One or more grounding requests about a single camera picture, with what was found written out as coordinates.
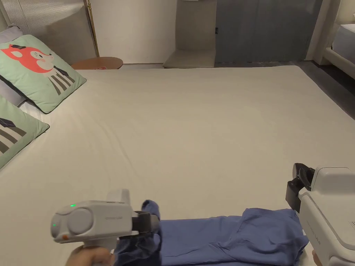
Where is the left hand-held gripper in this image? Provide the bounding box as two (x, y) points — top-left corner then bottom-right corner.
(50, 189), (160, 252)

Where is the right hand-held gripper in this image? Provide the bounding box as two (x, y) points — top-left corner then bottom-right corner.
(285, 163), (355, 266)

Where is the blue shirt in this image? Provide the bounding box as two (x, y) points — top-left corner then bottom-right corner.
(113, 199), (310, 266)

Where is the person's left hand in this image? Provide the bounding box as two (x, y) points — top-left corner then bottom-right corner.
(68, 246), (115, 266)

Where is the green cushion with striped print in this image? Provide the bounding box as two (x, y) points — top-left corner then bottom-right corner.
(0, 95), (50, 170)

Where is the bed with beige sheet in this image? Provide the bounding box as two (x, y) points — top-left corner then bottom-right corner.
(0, 65), (355, 266)

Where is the grey pillow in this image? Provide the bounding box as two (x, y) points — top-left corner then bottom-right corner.
(0, 24), (28, 108)

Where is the round wooden side table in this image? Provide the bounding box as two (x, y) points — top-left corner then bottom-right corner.
(71, 56), (124, 70)

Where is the green cushion with fox print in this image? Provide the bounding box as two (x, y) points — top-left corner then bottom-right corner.
(0, 34), (87, 114)

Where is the beige bed with white mattress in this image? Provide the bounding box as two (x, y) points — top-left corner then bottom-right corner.
(316, 0), (355, 67)

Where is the grey wardrobe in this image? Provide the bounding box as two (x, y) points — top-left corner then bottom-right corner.
(215, 0), (324, 64)

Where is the brass floor lamp pole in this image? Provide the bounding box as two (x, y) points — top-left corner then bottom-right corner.
(86, 0), (100, 58)

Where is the padded beige headboard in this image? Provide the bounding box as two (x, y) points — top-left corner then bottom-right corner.
(0, 0), (98, 64)

